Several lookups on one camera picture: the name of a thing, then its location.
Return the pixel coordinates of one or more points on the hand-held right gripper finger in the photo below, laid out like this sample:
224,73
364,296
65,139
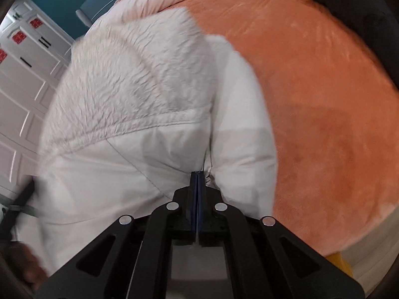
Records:
194,193
201,193

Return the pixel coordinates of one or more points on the white crinkled jacket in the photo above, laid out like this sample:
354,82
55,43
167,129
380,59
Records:
140,99

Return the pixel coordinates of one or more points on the person's left hand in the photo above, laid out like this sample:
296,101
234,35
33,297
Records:
26,263

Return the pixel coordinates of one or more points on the white panelled wardrobe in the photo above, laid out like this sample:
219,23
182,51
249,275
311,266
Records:
25,106

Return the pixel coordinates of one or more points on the orange velvet bed blanket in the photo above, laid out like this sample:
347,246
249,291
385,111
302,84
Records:
311,99

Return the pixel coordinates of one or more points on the red sticker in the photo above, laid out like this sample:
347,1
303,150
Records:
2,56
37,23
19,38

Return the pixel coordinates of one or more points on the yellow cloth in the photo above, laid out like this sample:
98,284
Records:
340,263

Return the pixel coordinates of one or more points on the blue padded headboard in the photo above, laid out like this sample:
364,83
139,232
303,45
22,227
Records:
93,9

